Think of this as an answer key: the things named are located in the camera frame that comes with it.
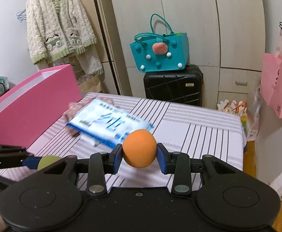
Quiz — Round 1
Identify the cream fleece jacket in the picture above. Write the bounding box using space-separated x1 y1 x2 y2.
26 0 104 78

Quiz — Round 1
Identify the orange makeup sponge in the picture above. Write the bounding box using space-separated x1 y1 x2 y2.
122 129 157 168

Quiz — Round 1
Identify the brown paper bag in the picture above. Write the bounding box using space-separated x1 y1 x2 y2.
78 75 103 93

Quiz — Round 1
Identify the pink cardboard box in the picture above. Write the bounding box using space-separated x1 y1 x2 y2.
0 64 82 148

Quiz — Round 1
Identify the striped pink tablecloth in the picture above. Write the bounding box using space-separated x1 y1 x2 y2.
0 91 247 191

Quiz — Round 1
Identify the floral gift bag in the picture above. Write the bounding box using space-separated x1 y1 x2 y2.
217 100 248 127

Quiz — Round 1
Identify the beige wardrobe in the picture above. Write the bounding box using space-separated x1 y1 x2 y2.
51 0 267 109

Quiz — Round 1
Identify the green makeup sponge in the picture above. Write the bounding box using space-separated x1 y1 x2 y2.
37 155 61 170

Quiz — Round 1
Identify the teal felt handbag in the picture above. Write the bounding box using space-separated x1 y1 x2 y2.
130 13 189 73

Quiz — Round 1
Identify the blue wet wipes pack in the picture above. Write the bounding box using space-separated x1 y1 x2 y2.
67 98 153 149

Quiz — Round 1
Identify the black suitcase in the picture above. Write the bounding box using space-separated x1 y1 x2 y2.
143 65 203 106

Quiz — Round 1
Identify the pink floral scrunchie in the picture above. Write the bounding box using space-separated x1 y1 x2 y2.
62 96 114 124

